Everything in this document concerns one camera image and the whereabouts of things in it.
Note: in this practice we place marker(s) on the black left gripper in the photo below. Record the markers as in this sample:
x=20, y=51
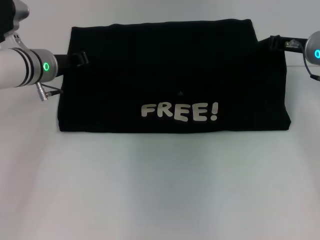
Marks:
x=65, y=62

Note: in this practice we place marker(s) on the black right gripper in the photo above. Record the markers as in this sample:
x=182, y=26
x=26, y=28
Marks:
x=292, y=48

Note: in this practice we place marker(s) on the black t-shirt with FREE print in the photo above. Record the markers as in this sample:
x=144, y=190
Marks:
x=175, y=82

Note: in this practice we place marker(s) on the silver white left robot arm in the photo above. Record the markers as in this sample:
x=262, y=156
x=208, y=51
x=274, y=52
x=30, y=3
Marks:
x=22, y=65

